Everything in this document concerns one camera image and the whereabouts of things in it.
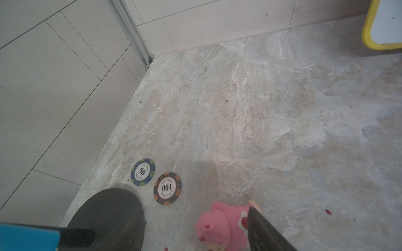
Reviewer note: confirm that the pink pig toy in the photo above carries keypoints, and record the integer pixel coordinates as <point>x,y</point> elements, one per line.
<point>225,227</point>

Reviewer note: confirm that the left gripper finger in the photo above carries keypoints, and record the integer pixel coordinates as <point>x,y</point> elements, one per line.
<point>263,236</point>

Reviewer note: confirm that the white board reading PEAR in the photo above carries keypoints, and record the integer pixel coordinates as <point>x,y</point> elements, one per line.
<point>382,29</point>

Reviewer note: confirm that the blue toy microphone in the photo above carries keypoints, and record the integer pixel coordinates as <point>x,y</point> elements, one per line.
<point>17,238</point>

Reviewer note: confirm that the blue 50 poker chip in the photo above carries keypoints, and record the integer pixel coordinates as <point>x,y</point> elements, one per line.
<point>143,172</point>

